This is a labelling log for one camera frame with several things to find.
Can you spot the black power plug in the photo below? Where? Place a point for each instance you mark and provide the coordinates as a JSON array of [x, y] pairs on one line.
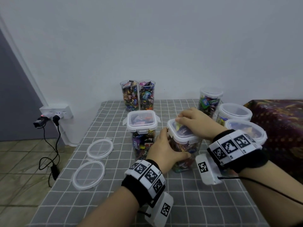
[[40, 123]]

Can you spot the tall transparent plastic jar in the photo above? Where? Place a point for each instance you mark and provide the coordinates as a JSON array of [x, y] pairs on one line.
[[146, 95]]

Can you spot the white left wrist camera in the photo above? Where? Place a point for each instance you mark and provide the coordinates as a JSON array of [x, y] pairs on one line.
[[163, 210]]

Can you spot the person's right forearm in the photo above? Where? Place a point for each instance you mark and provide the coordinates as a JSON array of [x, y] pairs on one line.
[[274, 191]]

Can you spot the black marker-tagged wristband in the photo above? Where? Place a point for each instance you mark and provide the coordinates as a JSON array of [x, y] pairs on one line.
[[142, 179], [234, 149]]

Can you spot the person's left forearm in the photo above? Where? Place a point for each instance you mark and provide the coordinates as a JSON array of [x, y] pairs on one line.
[[111, 210]]

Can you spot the grey door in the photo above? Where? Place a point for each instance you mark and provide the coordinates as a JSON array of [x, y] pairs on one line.
[[14, 97]]

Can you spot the person's left hand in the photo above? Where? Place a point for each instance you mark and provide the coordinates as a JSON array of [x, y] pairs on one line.
[[163, 151]]

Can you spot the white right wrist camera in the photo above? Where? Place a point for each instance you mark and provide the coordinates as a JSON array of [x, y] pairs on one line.
[[206, 168]]

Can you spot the white wall socket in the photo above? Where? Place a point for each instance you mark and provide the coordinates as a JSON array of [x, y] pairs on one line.
[[56, 112]]

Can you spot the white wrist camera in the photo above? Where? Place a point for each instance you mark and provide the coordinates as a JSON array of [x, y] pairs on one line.
[[163, 210], [206, 168]]

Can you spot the black marker-tagged left wristband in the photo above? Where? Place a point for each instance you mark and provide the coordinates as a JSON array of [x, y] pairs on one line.
[[142, 179]]

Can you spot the person's right hand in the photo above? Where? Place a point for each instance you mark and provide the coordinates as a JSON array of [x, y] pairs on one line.
[[199, 123]]

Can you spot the dark patterned cloth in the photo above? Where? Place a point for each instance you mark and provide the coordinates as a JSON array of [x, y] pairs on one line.
[[284, 125]]

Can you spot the small transparent plastic jar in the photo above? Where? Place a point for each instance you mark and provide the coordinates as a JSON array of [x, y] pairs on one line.
[[142, 141], [129, 96], [187, 145]]

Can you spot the black marker-tagged right wristband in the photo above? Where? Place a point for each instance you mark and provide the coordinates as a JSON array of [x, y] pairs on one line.
[[234, 149]]

